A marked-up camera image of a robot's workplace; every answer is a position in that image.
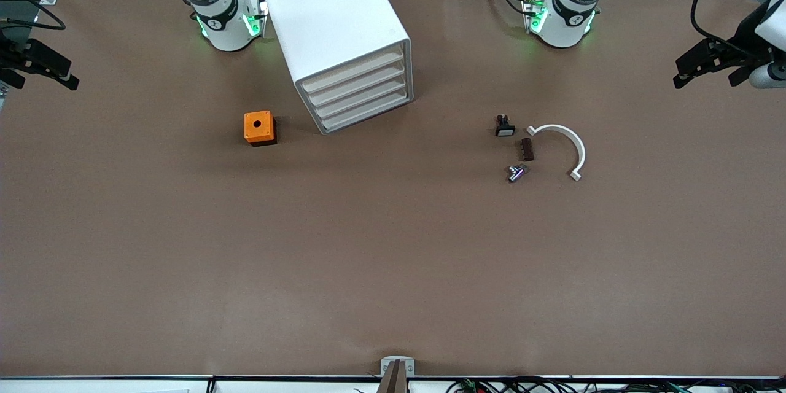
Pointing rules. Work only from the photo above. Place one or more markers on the silver metal key switch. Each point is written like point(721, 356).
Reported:
point(516, 173)

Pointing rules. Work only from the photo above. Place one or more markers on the brown terminal block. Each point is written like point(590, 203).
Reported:
point(527, 150)

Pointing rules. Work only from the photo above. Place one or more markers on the orange button enclosure box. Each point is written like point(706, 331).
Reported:
point(250, 132)

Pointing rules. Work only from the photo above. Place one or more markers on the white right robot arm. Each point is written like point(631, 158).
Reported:
point(221, 24)

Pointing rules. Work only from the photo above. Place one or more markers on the white drawer cabinet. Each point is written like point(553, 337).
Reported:
point(325, 18)

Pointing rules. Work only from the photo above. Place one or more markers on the white plastic drawer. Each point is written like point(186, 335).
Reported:
point(362, 96)
point(359, 82)
point(356, 69)
point(366, 110)

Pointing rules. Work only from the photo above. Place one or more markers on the black switch with white cap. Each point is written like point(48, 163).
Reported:
point(505, 129)

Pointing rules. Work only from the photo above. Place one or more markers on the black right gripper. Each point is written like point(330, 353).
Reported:
point(13, 56)

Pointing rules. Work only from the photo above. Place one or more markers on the metal base connector bracket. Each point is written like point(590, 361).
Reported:
point(534, 12)

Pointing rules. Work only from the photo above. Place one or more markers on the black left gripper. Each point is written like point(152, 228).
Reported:
point(740, 35)

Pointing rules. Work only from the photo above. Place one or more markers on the white curved plastic bracket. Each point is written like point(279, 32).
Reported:
point(560, 128)

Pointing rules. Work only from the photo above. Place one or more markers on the silver table clamp bracket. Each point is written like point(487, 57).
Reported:
point(387, 365)

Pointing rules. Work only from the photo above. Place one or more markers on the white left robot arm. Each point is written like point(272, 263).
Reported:
point(568, 18)

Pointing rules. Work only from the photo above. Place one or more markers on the brown table cover sheet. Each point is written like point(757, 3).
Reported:
point(393, 258)

